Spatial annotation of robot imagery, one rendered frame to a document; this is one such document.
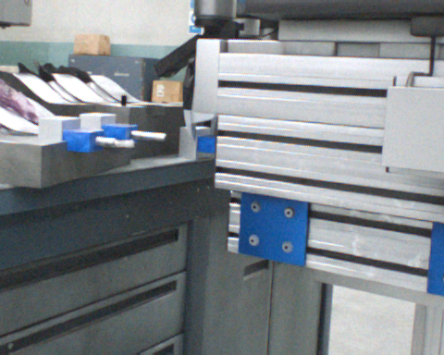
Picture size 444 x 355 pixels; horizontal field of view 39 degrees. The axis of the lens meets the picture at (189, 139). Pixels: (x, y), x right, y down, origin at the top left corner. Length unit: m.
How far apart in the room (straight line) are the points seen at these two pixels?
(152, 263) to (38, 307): 0.26
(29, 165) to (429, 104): 0.48
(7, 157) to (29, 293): 0.24
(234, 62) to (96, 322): 0.54
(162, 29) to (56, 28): 1.79
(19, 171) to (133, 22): 8.01
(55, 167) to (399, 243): 0.43
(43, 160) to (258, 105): 0.27
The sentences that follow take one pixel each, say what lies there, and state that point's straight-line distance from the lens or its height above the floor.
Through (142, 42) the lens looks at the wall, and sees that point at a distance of 8.69.
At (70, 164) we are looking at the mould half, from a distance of 0.86.
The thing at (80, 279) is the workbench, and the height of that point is 0.62.
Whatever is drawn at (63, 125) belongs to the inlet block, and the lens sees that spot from 0.85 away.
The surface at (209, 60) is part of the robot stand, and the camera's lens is 0.77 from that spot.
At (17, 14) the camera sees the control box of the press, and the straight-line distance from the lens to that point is 2.00.
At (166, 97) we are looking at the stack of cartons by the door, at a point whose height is 0.62.
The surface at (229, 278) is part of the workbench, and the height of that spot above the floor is 0.51.
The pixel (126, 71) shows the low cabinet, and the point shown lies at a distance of 8.19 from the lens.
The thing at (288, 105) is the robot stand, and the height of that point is 0.92.
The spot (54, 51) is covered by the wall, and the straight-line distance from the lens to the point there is 9.58.
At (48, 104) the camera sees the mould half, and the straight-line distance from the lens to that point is 1.21.
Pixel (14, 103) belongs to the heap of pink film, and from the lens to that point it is 1.04.
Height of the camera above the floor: 0.95
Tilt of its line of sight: 6 degrees down
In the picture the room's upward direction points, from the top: 3 degrees clockwise
